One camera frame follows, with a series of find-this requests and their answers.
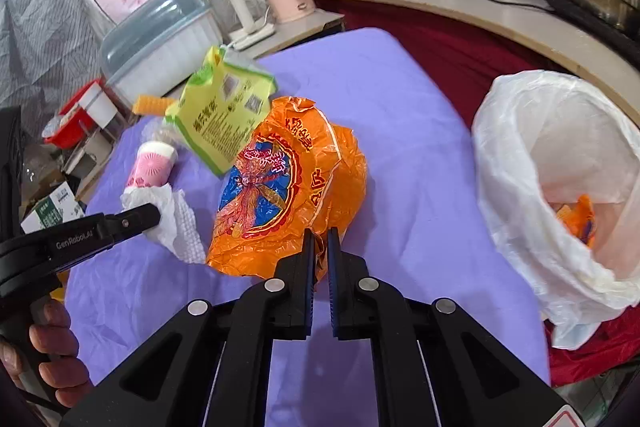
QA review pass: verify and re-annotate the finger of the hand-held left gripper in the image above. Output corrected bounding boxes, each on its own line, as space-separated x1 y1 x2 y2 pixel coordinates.
102 203 162 239

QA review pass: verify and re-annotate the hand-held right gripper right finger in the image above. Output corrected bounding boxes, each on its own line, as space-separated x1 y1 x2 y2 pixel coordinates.
327 227 581 427

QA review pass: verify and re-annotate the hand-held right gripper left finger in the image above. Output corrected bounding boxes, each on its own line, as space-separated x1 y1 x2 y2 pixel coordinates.
60 229 318 427

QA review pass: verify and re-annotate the white tissue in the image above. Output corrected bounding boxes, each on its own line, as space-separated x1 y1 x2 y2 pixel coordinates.
120 184 207 264

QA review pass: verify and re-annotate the pink white paper cup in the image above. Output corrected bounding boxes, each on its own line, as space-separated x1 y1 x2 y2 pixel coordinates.
125 141 179 190

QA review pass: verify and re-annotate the orange printed plastic bag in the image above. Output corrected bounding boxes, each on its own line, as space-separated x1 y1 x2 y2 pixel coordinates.
205 96 368 280

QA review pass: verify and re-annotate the orange foam net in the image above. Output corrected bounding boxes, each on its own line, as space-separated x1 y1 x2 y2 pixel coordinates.
132 93 178 115

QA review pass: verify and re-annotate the yellow green food package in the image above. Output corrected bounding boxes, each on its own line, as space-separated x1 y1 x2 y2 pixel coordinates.
165 46 277 178

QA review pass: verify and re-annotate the bin with white plastic liner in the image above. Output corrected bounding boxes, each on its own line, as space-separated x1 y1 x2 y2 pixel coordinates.
472 69 640 350

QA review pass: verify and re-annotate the red-orange plastic bag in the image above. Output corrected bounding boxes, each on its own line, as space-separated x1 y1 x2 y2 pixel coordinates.
555 194 597 249

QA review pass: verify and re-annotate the person's left hand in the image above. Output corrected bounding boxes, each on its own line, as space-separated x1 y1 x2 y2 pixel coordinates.
0 294 96 410

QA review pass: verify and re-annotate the white green cardboard box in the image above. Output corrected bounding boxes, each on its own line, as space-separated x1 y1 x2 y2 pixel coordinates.
20 182 86 235

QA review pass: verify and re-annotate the clear plastic wrapper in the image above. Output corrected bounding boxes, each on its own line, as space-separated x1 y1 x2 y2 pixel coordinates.
149 116 187 148

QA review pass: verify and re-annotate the purple cloth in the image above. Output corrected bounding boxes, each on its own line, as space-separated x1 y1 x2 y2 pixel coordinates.
65 27 551 427

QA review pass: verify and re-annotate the red plastic basin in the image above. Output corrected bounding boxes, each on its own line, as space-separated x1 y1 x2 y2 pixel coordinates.
42 79 103 150

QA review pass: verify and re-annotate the white plastic cup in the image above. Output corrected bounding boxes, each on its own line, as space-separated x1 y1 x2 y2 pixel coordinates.
82 87 118 128

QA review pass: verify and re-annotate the white dish box blue lid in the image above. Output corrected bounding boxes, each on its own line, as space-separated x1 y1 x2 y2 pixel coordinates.
98 0 221 100

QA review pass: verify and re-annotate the grey plastic sheet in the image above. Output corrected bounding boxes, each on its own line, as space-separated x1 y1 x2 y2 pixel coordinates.
0 0 116 108

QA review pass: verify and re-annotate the dark red curtain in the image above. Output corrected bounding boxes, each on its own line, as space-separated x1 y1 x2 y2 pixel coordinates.
312 0 640 388

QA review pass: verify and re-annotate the black induction cooker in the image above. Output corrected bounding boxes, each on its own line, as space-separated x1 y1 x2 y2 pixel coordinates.
542 0 640 58

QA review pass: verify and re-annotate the glass kettle white handle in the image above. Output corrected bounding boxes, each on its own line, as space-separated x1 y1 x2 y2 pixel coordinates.
205 0 278 50

